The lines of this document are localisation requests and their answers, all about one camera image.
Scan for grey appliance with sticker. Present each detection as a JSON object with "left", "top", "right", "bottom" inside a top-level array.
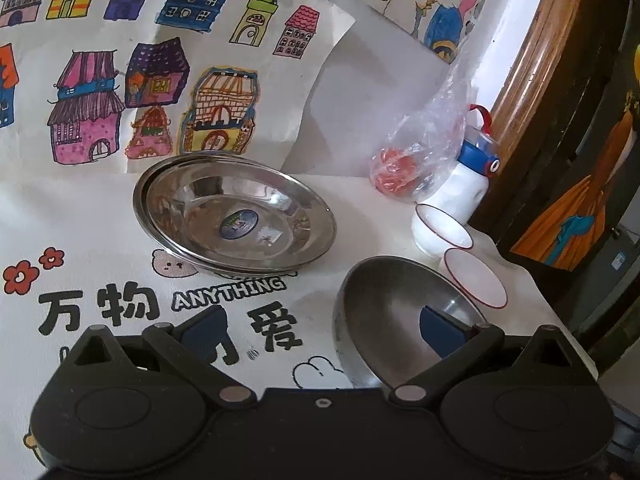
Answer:
[{"left": 568, "top": 224, "right": 639, "bottom": 332}]

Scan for white blue water bottle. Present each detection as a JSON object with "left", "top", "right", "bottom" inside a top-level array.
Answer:
[{"left": 428, "top": 104, "right": 500, "bottom": 224}]

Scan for orange dress woman painting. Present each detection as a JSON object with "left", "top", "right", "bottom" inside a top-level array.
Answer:
[{"left": 508, "top": 44, "right": 640, "bottom": 273}]

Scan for houses drawing paper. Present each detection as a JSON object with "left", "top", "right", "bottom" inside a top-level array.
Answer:
[{"left": 1, "top": 0, "right": 354, "bottom": 180}]

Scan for brown wooden door frame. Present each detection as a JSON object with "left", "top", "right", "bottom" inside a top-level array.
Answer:
[{"left": 471, "top": 0, "right": 631, "bottom": 245}]

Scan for white red-rimmed bowl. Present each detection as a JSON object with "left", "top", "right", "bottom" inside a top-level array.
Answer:
[
  {"left": 411, "top": 204, "right": 474, "bottom": 259},
  {"left": 440, "top": 248, "right": 508, "bottom": 310}
]

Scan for steel plate with sticker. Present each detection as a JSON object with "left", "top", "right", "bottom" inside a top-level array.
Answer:
[{"left": 142, "top": 156, "right": 338, "bottom": 273}]

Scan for clear plastic bag red contents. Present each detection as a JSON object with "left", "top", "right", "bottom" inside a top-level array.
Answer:
[{"left": 369, "top": 58, "right": 476, "bottom": 203}]

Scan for deep steel mixing bowl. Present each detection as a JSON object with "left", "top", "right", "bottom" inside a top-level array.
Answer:
[{"left": 333, "top": 256, "right": 486, "bottom": 389}]

